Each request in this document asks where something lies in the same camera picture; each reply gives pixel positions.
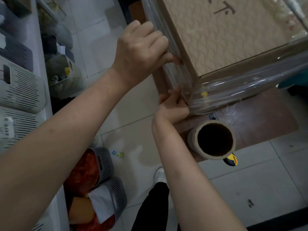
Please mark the yellow utility knife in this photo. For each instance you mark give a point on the yellow utility knife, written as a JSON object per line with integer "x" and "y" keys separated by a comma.
{"x": 231, "y": 159}

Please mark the person's left white shoe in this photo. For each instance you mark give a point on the person's left white shoe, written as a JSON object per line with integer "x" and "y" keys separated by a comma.
{"x": 160, "y": 175}

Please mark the white rack basket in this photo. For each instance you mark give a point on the white rack basket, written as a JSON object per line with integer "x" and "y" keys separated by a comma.
{"x": 26, "y": 91}
{"x": 26, "y": 122}

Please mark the stretch film roll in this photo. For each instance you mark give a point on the stretch film roll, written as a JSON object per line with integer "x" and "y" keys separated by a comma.
{"x": 192, "y": 139}

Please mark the small paper label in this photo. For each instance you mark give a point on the small paper label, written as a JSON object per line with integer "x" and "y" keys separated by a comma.
{"x": 118, "y": 153}

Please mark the person's black trousers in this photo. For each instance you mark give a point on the person's black trousers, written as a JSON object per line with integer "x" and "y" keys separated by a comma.
{"x": 154, "y": 209}

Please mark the small dark scrap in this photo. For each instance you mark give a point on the small dark scrap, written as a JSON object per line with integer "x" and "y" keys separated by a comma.
{"x": 250, "y": 203}

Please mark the large brown cardboard box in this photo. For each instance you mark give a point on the large brown cardboard box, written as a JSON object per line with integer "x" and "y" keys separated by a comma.
{"x": 240, "y": 88}

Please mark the white storage rack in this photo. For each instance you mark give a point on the white storage rack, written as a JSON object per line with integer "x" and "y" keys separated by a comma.
{"x": 43, "y": 103}

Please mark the person's left forearm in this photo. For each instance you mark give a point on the person's left forearm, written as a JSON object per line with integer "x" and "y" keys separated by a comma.
{"x": 48, "y": 146}

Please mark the person's right hand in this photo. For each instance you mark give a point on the person's right hand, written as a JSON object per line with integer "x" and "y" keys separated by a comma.
{"x": 172, "y": 109}

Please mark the brown wooden board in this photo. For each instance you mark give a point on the brown wooden board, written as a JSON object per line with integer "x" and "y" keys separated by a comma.
{"x": 264, "y": 117}

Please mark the red cloth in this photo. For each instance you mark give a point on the red cloth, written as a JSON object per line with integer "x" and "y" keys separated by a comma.
{"x": 81, "y": 173}

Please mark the person's left hand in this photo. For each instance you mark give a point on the person's left hand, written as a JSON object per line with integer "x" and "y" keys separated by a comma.
{"x": 139, "y": 55}

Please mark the dark grey rack basket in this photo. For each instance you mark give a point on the dark grey rack basket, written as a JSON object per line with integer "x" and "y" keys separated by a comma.
{"x": 19, "y": 55}

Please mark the grey plastic basket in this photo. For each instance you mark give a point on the grey plastic basket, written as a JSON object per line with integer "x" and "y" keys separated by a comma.
{"x": 119, "y": 197}
{"x": 106, "y": 163}

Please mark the person's right forearm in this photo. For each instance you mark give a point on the person's right forearm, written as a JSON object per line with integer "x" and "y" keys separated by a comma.
{"x": 190, "y": 185}

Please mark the dark low cabinet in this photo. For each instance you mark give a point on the dark low cabinet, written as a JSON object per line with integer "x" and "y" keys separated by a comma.
{"x": 125, "y": 9}

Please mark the loose white slatted basket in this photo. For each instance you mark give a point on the loose white slatted basket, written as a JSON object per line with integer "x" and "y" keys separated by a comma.
{"x": 69, "y": 84}
{"x": 93, "y": 141}

